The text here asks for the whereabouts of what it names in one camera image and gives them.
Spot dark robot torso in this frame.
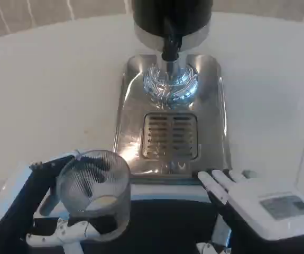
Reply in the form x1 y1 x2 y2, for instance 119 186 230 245
32 183 233 254

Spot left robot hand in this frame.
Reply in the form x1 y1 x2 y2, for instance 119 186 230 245
0 149 115 254

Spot steel slotted drain grid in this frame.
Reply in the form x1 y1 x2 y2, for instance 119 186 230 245
140 112 201 161

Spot black dispenser tap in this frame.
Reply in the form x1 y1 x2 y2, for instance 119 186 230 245
161 16 185 63

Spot steel drip tray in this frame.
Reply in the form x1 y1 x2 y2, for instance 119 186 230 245
112 53 233 186

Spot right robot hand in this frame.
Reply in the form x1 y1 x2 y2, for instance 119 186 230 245
196 169 304 254

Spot black steel drink dispenser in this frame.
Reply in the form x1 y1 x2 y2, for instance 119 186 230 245
130 0 212 62

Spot clear ribbed glass cup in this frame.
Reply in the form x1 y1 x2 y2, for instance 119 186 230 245
54 149 132 243

